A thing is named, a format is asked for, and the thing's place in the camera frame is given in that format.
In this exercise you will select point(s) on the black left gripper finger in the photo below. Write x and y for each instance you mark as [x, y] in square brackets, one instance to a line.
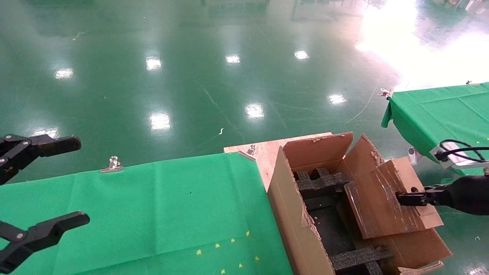
[57, 227]
[57, 144]

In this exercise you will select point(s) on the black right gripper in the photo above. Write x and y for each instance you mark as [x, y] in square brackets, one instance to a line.
[470, 194]

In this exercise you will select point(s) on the taped cardboard box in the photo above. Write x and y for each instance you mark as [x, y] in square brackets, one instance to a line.
[374, 206]

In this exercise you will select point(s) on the large open cardboard carton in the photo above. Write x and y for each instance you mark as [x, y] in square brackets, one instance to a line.
[290, 214]

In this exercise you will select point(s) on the silver metal clip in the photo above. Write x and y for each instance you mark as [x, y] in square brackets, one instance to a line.
[111, 165]
[250, 151]
[470, 82]
[386, 93]

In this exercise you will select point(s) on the green cloth side table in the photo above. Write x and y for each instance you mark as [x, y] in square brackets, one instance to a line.
[431, 114]

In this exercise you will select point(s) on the green tablecloth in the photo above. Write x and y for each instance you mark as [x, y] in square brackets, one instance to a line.
[145, 214]

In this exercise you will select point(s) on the black foam bottom pad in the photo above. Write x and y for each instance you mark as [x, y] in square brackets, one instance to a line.
[328, 229]

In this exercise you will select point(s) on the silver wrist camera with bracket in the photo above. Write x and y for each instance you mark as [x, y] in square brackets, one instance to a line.
[458, 162]

